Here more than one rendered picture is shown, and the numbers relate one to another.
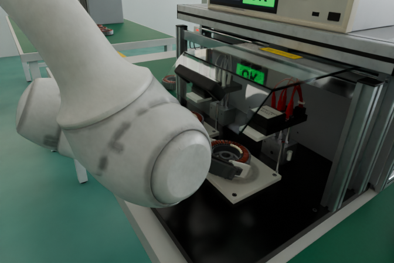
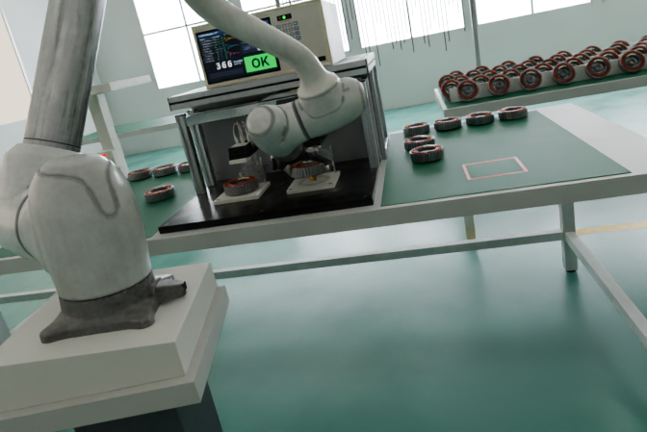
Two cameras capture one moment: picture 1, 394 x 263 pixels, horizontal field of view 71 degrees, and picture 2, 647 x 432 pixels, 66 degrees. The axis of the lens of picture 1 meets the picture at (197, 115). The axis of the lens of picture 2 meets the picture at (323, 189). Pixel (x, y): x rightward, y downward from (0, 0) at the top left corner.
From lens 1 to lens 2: 111 cm
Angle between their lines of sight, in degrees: 42
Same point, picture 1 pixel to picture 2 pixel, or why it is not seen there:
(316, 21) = not seen: hidden behind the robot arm
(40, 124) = (281, 119)
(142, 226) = (302, 218)
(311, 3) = not seen: hidden behind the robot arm
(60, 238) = not seen: outside the picture
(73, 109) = (324, 84)
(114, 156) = (347, 92)
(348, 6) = (327, 50)
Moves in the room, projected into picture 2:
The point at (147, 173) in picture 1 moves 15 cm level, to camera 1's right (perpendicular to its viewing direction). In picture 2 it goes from (360, 91) to (398, 79)
